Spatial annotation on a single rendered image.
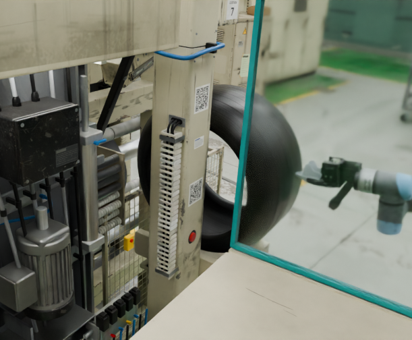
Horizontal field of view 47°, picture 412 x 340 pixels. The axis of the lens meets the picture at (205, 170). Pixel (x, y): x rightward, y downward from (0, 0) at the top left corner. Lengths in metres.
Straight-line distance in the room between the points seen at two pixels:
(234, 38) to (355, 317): 5.41
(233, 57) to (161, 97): 4.90
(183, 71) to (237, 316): 0.67
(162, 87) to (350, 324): 0.78
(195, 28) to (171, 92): 0.18
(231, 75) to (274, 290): 5.39
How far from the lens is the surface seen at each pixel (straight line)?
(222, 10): 1.92
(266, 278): 1.03
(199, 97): 1.34
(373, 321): 0.99
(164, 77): 1.34
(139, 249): 1.80
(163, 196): 1.39
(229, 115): 1.50
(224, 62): 6.27
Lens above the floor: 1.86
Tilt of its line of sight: 23 degrees down
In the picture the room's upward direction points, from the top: 4 degrees clockwise
